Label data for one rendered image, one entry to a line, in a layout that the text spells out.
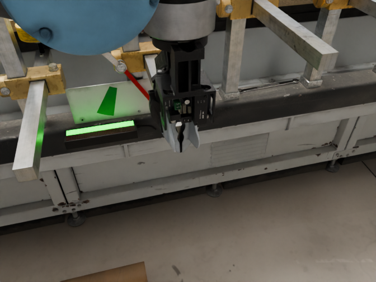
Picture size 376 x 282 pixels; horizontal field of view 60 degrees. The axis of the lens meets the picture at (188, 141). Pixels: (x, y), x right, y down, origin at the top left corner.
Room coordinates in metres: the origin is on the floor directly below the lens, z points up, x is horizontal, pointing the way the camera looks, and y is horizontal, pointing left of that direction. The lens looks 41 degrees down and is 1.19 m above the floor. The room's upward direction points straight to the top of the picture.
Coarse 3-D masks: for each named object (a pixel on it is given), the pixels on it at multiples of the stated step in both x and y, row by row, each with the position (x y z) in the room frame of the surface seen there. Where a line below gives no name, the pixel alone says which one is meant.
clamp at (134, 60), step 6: (144, 42) 0.72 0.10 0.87; (150, 42) 0.72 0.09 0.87; (120, 48) 0.69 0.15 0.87; (144, 48) 0.69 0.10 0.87; (150, 48) 0.69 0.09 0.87; (156, 48) 0.69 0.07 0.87; (114, 54) 0.67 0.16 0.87; (120, 54) 0.67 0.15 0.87; (126, 54) 0.66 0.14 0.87; (132, 54) 0.67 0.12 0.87; (138, 54) 0.67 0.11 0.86; (144, 54) 0.67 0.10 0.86; (150, 54) 0.68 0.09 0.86; (126, 60) 0.66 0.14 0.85; (132, 60) 0.67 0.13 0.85; (138, 60) 0.67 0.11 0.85; (114, 66) 0.66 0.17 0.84; (126, 66) 0.66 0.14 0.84; (132, 66) 0.67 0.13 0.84; (138, 66) 0.67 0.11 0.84; (144, 66) 0.67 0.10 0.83; (132, 72) 0.67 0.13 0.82
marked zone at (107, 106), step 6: (108, 90) 0.65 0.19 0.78; (114, 90) 0.65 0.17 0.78; (108, 96) 0.65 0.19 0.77; (114, 96) 0.65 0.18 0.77; (102, 102) 0.65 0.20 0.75; (108, 102) 0.65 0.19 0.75; (114, 102) 0.65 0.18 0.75; (102, 108) 0.65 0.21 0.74; (108, 108) 0.65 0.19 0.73; (114, 108) 0.65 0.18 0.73; (108, 114) 0.65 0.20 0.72
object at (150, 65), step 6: (138, 36) 0.78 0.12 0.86; (144, 36) 0.78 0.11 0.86; (156, 54) 0.68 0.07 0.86; (144, 60) 0.67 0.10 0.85; (150, 60) 0.65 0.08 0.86; (150, 66) 0.62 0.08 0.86; (150, 72) 0.60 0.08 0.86; (150, 78) 0.60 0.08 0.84; (180, 126) 0.42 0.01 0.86; (180, 132) 0.42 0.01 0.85
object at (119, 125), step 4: (108, 124) 0.63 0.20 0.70; (112, 124) 0.63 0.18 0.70; (116, 124) 0.63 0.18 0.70; (120, 124) 0.63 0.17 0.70; (124, 124) 0.63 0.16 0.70; (128, 124) 0.63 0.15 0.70; (132, 124) 0.63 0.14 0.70; (84, 128) 0.61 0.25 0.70; (88, 128) 0.61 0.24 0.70; (92, 128) 0.61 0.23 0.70; (96, 128) 0.61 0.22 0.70; (100, 128) 0.61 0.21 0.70; (104, 128) 0.61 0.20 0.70; (108, 128) 0.61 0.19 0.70; (112, 128) 0.61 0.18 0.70; (68, 132) 0.60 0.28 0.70; (72, 132) 0.60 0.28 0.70; (76, 132) 0.60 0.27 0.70; (80, 132) 0.60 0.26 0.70; (84, 132) 0.60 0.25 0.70
